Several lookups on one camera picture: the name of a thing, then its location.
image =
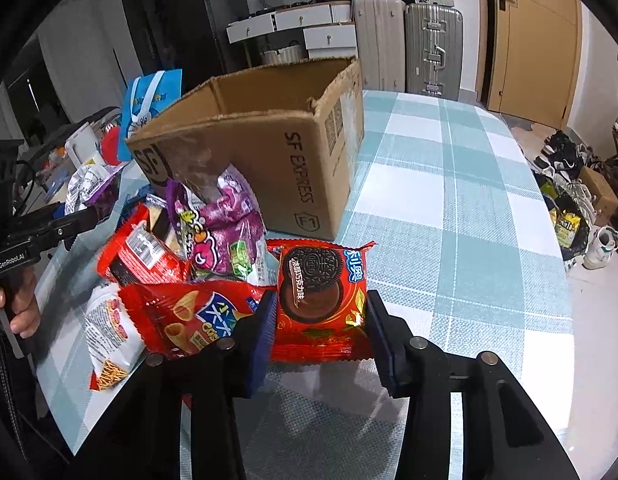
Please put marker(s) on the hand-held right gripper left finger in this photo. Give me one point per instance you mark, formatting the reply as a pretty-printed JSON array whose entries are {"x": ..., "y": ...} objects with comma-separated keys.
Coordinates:
[{"x": 261, "y": 345}]

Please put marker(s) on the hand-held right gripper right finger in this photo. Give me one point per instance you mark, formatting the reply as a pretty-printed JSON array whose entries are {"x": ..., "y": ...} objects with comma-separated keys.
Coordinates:
[{"x": 385, "y": 345}]

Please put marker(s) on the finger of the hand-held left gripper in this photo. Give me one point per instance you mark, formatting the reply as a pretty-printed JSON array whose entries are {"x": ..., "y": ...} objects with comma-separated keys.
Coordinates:
[{"x": 84, "y": 220}]

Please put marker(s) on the silver purple snack packet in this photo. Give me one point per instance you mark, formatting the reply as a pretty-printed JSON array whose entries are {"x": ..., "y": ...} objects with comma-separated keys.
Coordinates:
[{"x": 94, "y": 185}]

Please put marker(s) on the red cookie packet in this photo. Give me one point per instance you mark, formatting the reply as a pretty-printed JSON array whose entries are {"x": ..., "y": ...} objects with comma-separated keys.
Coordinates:
[{"x": 314, "y": 300}]

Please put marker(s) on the purple candy bag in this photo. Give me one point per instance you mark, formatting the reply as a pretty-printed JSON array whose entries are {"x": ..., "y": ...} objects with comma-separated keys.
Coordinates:
[{"x": 219, "y": 230}]

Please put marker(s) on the brown cardboard box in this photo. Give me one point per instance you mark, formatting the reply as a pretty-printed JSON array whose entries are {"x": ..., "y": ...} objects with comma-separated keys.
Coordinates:
[{"x": 269, "y": 160}]

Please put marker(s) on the person's left hand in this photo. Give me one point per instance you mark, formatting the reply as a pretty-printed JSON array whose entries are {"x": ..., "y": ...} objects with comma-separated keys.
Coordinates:
[{"x": 25, "y": 310}]

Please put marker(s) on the red barcode snack packet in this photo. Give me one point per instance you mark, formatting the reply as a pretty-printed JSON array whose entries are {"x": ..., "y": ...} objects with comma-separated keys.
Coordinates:
[{"x": 119, "y": 245}]

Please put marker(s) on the white plastic jug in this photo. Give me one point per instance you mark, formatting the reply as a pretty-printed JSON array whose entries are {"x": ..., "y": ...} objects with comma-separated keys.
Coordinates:
[{"x": 81, "y": 142}]

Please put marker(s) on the red plastic object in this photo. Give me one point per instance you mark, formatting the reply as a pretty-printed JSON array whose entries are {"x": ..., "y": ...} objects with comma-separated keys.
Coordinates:
[{"x": 114, "y": 145}]

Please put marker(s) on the red corn cone snack bag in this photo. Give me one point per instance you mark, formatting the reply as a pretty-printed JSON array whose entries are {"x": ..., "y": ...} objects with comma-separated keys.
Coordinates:
[{"x": 179, "y": 315}]

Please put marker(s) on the white stick snack bag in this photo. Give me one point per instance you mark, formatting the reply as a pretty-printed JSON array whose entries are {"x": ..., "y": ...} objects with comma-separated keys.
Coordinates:
[{"x": 106, "y": 330}]

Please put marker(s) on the blue cartoon gift bag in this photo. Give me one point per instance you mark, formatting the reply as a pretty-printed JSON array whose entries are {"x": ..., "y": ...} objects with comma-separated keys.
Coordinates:
[{"x": 154, "y": 105}]

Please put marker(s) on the teal checked tablecloth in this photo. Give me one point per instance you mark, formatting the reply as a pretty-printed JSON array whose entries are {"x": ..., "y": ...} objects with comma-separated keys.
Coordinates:
[{"x": 439, "y": 210}]

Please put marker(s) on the person's dark clothing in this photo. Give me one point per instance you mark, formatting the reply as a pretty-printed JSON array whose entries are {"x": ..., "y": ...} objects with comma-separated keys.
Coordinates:
[{"x": 19, "y": 410}]

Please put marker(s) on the yellow black bag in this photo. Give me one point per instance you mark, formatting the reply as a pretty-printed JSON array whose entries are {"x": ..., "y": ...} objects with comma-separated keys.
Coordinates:
[{"x": 569, "y": 230}]

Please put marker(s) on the black refrigerator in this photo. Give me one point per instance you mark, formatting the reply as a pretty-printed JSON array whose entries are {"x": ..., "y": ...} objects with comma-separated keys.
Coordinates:
[{"x": 189, "y": 30}]

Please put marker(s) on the white sneaker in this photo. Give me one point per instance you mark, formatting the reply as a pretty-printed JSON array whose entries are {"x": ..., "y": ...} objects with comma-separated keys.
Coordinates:
[{"x": 604, "y": 245}]

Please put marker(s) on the pile of shoes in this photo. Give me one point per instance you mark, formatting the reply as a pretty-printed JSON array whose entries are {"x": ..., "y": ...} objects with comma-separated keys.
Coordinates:
[{"x": 564, "y": 160}]

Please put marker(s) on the white woven basket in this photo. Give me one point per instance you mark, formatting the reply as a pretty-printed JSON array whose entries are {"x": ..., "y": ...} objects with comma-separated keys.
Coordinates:
[{"x": 284, "y": 55}]

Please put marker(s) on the small cardboard box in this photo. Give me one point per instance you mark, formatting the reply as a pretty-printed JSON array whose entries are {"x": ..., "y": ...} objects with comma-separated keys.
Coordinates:
[{"x": 601, "y": 192}]

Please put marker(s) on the silver suitcase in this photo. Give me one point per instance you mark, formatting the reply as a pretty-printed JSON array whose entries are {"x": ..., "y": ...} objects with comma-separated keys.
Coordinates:
[{"x": 434, "y": 50}]

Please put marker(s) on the beige suitcase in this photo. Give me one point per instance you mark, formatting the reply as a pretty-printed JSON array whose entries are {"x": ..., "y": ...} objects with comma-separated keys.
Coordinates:
[{"x": 379, "y": 45}]

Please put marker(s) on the white drawer cabinet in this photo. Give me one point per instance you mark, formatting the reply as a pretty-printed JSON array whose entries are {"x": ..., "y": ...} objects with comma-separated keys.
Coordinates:
[{"x": 309, "y": 17}]

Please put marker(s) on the wooden door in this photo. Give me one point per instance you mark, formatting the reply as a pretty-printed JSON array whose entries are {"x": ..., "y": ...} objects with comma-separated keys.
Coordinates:
[{"x": 534, "y": 40}]

